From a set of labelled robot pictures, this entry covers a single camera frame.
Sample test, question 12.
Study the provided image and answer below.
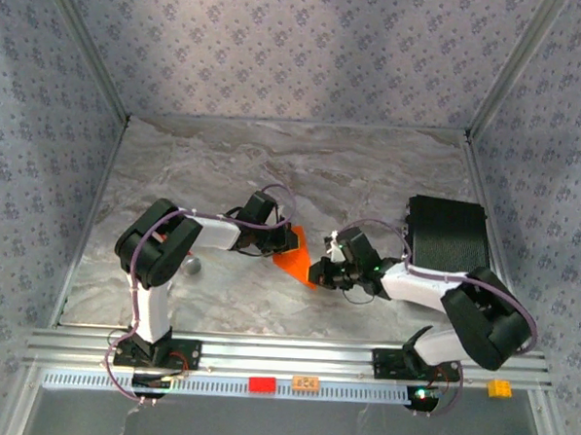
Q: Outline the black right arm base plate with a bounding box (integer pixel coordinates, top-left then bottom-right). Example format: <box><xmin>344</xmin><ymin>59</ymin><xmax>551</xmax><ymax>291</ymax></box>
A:
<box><xmin>370</xmin><ymin>346</ymin><xmax>463</xmax><ymax>384</ymax></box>

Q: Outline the aluminium corner post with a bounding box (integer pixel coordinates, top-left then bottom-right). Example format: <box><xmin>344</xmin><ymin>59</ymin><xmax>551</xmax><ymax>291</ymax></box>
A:
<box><xmin>35</xmin><ymin>0</ymin><xmax>138</xmax><ymax>123</ymax></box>
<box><xmin>464</xmin><ymin>0</ymin><xmax>574</xmax><ymax>146</ymax></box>

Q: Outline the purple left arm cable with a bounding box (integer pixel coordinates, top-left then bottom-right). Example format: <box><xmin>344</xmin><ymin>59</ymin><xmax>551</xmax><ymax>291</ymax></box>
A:
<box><xmin>103</xmin><ymin>174</ymin><xmax>298</xmax><ymax>413</ymax></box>

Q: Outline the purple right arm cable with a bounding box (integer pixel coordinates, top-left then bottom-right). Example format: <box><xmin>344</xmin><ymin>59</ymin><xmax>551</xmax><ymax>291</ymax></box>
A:
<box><xmin>326</xmin><ymin>217</ymin><xmax>544</xmax><ymax>424</ymax></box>

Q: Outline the grey slotted cable duct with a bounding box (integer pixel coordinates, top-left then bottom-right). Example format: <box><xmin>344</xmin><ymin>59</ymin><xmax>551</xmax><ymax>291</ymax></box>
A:
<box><xmin>41</xmin><ymin>365</ymin><xmax>452</xmax><ymax>410</ymax></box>

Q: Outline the red toy brick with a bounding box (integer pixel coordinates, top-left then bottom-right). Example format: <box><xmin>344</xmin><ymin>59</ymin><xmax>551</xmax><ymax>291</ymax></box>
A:
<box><xmin>247</xmin><ymin>375</ymin><xmax>278</xmax><ymax>396</ymax></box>

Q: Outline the aluminium mounting rail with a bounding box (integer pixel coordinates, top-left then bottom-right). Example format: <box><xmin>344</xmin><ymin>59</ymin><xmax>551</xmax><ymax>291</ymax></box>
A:
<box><xmin>23</xmin><ymin>323</ymin><xmax>556</xmax><ymax>394</ymax></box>

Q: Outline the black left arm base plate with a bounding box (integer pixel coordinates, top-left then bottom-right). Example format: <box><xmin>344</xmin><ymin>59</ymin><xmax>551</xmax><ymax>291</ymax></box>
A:
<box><xmin>112</xmin><ymin>334</ymin><xmax>203</xmax><ymax>373</ymax></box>

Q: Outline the aluminium side rail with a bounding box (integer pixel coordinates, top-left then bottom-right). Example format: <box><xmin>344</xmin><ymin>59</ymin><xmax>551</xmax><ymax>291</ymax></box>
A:
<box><xmin>48</xmin><ymin>115</ymin><xmax>131</xmax><ymax>331</ymax></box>
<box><xmin>452</xmin><ymin>136</ymin><xmax>539</xmax><ymax>352</ymax></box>

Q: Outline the orange paper sheet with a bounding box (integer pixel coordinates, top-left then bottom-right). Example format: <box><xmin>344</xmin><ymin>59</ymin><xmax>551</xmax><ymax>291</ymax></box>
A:
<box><xmin>270</xmin><ymin>223</ymin><xmax>323</xmax><ymax>292</ymax></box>

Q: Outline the small orange wooden tag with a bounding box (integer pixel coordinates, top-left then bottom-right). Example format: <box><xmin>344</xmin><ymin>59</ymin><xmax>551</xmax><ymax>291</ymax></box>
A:
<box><xmin>291</xmin><ymin>375</ymin><xmax>321</xmax><ymax>392</ymax></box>

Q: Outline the yellow toy brick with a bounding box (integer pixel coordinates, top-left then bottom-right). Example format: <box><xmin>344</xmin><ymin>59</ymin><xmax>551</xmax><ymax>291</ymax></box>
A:
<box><xmin>486</xmin><ymin>378</ymin><xmax>514</xmax><ymax>400</ymax></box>

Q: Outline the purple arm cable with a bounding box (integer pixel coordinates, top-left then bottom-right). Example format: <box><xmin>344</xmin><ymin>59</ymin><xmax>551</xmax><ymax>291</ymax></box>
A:
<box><xmin>103</xmin><ymin>174</ymin><xmax>298</xmax><ymax>413</ymax></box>
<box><xmin>326</xmin><ymin>217</ymin><xmax>544</xmax><ymax>424</ymax></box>

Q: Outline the black mesh case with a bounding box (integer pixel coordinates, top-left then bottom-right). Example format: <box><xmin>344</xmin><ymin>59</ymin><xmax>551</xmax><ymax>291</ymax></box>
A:
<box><xmin>403</xmin><ymin>194</ymin><xmax>496</xmax><ymax>277</ymax></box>

